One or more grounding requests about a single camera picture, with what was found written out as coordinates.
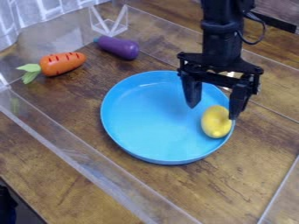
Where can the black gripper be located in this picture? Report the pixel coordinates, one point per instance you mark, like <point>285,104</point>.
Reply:
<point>219,66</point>

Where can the yellow toy lemon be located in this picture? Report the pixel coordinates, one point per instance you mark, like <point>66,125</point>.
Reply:
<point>215,122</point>

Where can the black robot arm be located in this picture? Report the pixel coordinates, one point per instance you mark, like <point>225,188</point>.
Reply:
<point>225,11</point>

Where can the blue round plastic tray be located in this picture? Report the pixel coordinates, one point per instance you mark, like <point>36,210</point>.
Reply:
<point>150,122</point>

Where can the purple toy eggplant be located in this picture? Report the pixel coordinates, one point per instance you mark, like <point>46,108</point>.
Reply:
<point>125,48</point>

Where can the orange toy carrot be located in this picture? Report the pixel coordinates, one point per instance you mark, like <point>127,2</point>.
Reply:
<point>52,65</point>

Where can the white sheer curtain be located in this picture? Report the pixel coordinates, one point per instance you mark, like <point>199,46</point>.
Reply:
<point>22,13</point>

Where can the clear acrylic corner bracket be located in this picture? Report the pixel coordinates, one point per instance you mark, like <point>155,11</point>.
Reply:
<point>106,26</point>

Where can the clear acrylic enclosure wall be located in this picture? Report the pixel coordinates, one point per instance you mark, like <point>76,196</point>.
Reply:
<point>70,171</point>

